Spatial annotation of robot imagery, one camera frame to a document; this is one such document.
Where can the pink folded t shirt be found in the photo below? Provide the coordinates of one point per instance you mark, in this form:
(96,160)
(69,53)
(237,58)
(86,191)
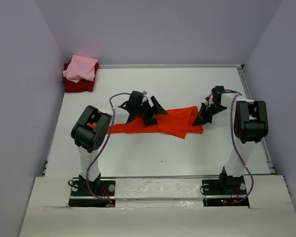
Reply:
(79,68)

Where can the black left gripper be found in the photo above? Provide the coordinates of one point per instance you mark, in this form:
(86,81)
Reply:
(149,120)

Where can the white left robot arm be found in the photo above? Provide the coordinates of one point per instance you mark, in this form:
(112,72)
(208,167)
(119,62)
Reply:
(94,127)

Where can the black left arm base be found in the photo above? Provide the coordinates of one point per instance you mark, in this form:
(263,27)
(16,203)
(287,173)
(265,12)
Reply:
(103,197)

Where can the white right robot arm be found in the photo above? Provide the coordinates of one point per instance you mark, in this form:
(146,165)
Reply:
(248,126)

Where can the dark red folded t shirt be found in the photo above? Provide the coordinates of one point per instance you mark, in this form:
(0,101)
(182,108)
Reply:
(81,86)

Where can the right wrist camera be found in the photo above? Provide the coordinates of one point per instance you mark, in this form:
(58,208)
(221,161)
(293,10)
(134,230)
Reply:
(208,98)

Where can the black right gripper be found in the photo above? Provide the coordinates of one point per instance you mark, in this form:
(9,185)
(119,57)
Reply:
(200,119)

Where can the orange t shirt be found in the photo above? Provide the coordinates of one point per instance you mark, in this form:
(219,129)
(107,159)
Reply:
(178,122)

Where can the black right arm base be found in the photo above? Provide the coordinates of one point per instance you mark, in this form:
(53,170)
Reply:
(214,196)

